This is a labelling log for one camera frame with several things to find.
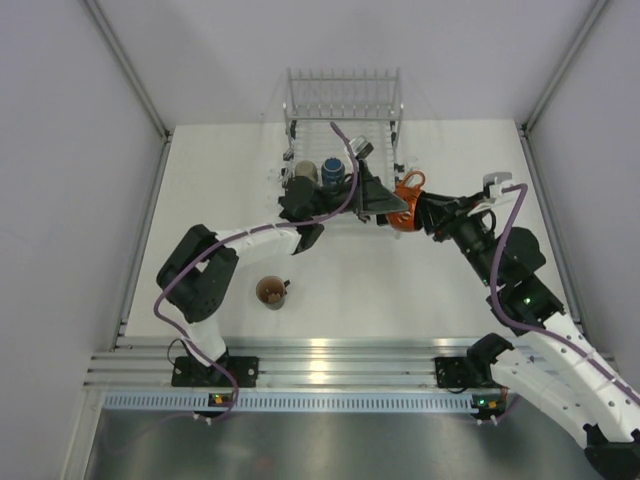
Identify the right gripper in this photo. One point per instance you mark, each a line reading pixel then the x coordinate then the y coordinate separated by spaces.
pixel 456 208

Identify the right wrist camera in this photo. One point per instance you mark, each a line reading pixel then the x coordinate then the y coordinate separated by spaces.
pixel 495 184

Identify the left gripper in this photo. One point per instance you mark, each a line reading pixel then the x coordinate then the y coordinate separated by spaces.
pixel 375 199

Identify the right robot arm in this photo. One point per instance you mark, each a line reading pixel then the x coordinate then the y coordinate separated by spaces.
pixel 584 396

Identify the aluminium rail base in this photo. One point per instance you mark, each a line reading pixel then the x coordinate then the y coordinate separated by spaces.
pixel 287 364

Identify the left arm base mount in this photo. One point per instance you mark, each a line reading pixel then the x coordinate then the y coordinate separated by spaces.
pixel 189 373

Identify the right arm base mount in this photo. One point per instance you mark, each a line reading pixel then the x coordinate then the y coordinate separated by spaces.
pixel 456 375

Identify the olive grey mug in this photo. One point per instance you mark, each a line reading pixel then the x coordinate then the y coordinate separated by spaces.
pixel 306 169

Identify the aluminium frame post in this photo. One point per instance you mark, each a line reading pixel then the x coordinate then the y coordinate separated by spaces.
pixel 560 72
pixel 114 45

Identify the brown mug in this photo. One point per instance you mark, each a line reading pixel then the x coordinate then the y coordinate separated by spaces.
pixel 271 292

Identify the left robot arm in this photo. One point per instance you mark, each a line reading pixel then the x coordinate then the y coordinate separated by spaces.
pixel 195 278

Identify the slotted cable duct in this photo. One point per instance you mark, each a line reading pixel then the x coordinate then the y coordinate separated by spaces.
pixel 289 402

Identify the metal wire dish rack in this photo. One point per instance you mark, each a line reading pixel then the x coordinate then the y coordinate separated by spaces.
pixel 325 108

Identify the dark blue mug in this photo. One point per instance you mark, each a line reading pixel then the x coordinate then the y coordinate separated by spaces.
pixel 333 172

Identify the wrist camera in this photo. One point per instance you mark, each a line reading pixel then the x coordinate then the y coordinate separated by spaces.
pixel 495 184
pixel 361 147

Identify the left aluminium frame post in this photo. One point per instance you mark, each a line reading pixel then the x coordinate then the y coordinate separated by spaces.
pixel 114 45

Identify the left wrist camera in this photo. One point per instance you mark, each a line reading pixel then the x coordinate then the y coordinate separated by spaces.
pixel 361 147

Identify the right aluminium frame post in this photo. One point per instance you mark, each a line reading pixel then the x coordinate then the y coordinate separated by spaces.
pixel 560 72

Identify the black and red mug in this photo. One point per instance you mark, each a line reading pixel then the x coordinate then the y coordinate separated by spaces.
pixel 409 189

